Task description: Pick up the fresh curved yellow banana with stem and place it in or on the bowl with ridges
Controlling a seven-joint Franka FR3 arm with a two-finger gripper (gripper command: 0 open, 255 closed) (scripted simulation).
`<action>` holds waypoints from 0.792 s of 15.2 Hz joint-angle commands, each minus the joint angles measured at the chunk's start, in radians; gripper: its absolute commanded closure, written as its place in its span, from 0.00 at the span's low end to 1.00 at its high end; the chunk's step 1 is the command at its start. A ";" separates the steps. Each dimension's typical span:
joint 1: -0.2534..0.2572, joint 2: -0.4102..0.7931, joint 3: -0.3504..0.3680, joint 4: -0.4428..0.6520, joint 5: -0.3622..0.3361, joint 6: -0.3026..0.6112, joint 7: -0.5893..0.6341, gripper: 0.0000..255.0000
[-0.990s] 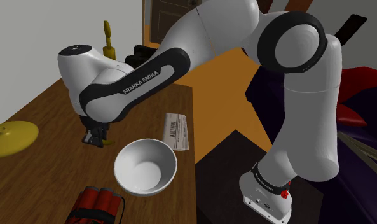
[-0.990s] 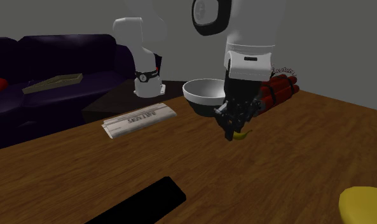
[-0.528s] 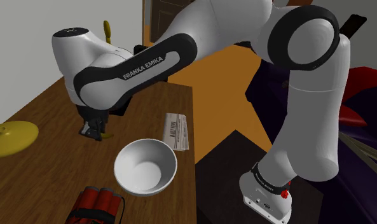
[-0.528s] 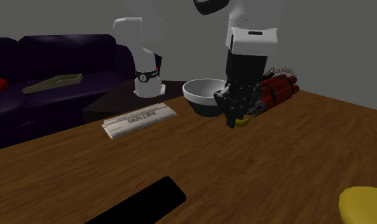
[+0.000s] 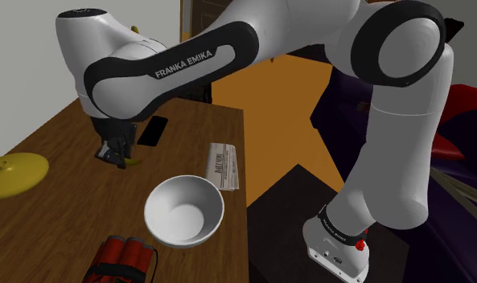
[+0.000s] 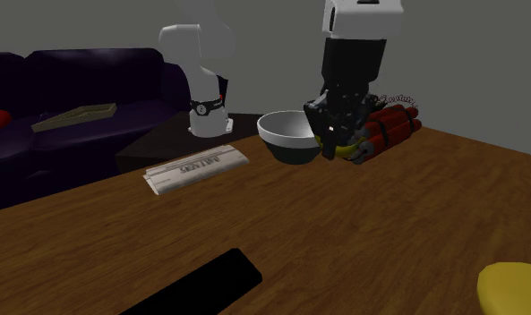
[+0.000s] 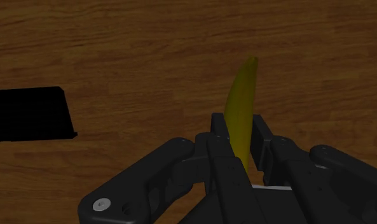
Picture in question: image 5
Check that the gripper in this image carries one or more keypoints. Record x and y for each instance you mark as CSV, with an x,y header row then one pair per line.
x,y
114,131

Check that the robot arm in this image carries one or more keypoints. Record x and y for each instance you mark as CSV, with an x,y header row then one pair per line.
x,y
399,156

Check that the yellow banana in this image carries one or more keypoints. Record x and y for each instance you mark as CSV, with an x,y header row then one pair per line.
x,y
134,162

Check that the black phone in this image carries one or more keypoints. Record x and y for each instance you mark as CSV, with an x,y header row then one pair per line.
x,y
152,131

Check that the white bowl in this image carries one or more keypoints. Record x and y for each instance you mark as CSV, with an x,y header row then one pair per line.
x,y
183,211

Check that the brown wooden table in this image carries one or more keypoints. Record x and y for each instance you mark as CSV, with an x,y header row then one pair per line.
x,y
65,227

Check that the yellow pot lid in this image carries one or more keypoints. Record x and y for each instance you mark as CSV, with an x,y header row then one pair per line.
x,y
16,176

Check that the folded newspaper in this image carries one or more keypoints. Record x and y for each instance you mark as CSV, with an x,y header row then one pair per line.
x,y
223,166

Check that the red dynamite bundle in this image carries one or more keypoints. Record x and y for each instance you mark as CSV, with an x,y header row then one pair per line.
x,y
122,256

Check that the brown door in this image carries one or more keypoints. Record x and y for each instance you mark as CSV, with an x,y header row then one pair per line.
x,y
204,15

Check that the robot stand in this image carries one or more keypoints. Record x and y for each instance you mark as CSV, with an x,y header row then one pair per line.
x,y
277,219

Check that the dark purple sofa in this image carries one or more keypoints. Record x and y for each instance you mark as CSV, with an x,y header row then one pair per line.
x,y
457,243

